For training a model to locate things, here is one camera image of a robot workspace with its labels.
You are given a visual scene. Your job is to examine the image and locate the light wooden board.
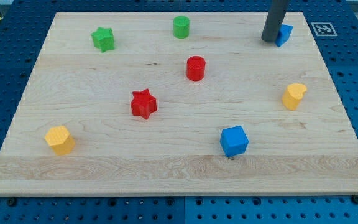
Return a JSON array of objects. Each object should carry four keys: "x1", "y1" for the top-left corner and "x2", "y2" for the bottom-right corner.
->
[{"x1": 0, "y1": 12, "x2": 358, "y2": 197}]

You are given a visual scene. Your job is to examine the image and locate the yellow hexagon block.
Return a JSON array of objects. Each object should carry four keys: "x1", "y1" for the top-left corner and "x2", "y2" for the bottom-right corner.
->
[{"x1": 44, "y1": 126, "x2": 76, "y2": 156}]

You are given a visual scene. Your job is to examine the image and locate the blue cube block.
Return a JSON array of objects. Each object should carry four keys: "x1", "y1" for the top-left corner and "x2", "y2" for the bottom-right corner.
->
[{"x1": 219, "y1": 126, "x2": 249, "y2": 157}]

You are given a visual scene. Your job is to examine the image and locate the red star block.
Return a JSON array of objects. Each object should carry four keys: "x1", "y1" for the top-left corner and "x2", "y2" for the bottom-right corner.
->
[{"x1": 131, "y1": 88, "x2": 157, "y2": 119}]

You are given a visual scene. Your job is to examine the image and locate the blue triangle block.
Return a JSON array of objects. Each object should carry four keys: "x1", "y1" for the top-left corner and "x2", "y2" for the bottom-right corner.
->
[{"x1": 275, "y1": 24, "x2": 293, "y2": 47}]

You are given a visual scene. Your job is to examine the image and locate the white fiducial marker tag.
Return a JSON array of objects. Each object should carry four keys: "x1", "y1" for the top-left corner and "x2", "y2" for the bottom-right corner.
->
[{"x1": 311, "y1": 22, "x2": 337, "y2": 37}]

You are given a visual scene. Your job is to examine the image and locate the yellow heart block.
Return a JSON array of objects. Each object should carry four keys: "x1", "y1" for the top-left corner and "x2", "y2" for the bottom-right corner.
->
[{"x1": 282, "y1": 83, "x2": 307, "y2": 111}]

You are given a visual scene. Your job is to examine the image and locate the red cylinder block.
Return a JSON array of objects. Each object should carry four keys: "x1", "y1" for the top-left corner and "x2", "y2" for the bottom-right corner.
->
[{"x1": 186, "y1": 55, "x2": 206, "y2": 81}]

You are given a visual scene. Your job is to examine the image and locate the green star block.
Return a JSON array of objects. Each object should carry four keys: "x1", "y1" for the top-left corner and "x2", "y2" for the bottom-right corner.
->
[{"x1": 91, "y1": 27, "x2": 115, "y2": 52}]

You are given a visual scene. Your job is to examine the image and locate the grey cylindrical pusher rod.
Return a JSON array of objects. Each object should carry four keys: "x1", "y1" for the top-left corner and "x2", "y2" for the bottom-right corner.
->
[{"x1": 261, "y1": 0, "x2": 290, "y2": 43}]

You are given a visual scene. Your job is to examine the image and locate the green cylinder block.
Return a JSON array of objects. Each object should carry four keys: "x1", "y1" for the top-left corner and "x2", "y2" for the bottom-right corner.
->
[{"x1": 173, "y1": 16, "x2": 190, "y2": 39}]

